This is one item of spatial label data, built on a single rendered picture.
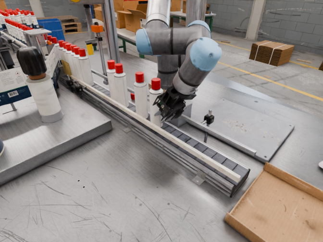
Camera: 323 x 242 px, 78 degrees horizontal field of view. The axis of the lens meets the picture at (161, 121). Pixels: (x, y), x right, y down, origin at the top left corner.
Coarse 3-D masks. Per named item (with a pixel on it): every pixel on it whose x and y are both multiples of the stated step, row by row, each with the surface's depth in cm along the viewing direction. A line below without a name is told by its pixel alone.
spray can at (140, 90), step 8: (136, 72) 77; (136, 80) 77; (136, 88) 78; (144, 88) 78; (136, 96) 80; (144, 96) 80; (136, 104) 82; (144, 104) 82; (136, 112) 85; (144, 112) 84
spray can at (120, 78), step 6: (120, 66) 83; (120, 72) 85; (114, 78) 86; (120, 78) 85; (120, 84) 87; (126, 84) 89; (120, 90) 88; (126, 90) 90; (120, 96) 90; (126, 96) 91; (120, 102) 92; (126, 102) 93
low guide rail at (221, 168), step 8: (80, 80) 112; (88, 88) 107; (104, 96) 97; (112, 104) 94; (120, 104) 90; (128, 112) 86; (144, 120) 80; (152, 128) 78; (160, 128) 75; (168, 136) 72; (176, 144) 71; (184, 144) 68; (192, 152) 66; (200, 152) 65; (208, 160) 62; (216, 168) 61; (224, 168) 59; (232, 176) 58; (240, 176) 57
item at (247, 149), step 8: (96, 72) 110; (128, 88) 93; (192, 120) 72; (200, 128) 70; (208, 128) 68; (216, 136) 66; (224, 136) 64; (232, 144) 63; (240, 144) 61; (248, 152) 59
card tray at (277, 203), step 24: (264, 168) 69; (264, 192) 62; (288, 192) 62; (312, 192) 60; (240, 216) 55; (264, 216) 55; (288, 216) 55; (312, 216) 55; (264, 240) 47; (288, 240) 50; (312, 240) 50
